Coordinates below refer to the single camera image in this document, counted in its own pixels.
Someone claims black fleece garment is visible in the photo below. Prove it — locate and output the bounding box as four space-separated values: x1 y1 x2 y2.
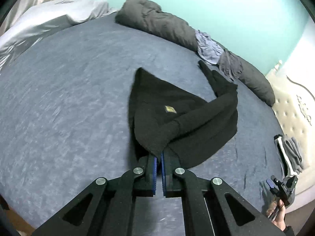
128 61 238 168

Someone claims person's right hand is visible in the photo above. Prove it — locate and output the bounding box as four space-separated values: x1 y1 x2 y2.
266 198 286 231

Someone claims folded white garment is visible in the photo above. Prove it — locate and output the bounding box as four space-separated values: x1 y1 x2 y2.
277 137 296 177

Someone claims folded grey sweater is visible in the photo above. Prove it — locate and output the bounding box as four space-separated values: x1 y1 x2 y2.
282 135 309 174

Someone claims cream tufted headboard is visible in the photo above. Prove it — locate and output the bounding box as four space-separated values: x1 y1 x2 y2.
266 62 314 213

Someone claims blue heathered bed sheet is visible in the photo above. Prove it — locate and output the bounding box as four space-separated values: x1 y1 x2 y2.
1 13 282 235

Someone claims lavender crumpled cloth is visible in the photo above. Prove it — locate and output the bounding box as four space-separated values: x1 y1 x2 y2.
195 30 224 65

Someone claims rolled dark grey duvet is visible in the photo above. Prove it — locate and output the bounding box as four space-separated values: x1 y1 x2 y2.
115 0 275 107

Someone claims light grey silky blanket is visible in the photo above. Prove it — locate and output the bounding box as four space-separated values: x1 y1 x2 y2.
1 0 117 69

